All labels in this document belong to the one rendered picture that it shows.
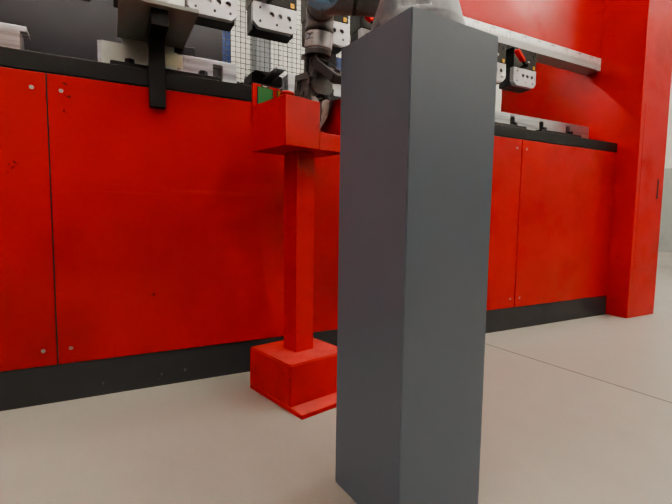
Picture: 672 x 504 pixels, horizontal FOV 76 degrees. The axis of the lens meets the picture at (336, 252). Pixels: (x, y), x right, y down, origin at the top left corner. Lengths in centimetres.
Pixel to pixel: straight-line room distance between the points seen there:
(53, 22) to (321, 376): 160
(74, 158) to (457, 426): 107
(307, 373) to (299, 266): 28
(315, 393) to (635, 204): 190
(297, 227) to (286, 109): 30
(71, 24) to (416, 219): 168
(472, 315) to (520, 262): 134
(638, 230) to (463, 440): 196
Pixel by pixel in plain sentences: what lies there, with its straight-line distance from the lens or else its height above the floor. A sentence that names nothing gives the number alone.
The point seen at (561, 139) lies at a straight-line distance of 226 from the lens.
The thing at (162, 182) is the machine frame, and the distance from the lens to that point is 129.
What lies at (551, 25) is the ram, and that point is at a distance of 250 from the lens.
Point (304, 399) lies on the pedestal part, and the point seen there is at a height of 2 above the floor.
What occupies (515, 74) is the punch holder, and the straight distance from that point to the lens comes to 224.
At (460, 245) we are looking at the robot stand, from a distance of 69.
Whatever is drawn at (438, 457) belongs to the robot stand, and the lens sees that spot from 76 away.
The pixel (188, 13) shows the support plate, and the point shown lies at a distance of 128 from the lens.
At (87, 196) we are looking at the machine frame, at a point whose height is 53.
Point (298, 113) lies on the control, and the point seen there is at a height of 74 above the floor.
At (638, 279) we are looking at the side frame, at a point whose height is 19.
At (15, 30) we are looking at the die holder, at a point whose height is 96.
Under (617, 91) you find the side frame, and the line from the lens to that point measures 269.
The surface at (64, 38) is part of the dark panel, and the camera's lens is 204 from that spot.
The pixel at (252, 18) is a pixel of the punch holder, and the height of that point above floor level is 112.
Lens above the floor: 49
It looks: 5 degrees down
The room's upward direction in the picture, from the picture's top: 1 degrees clockwise
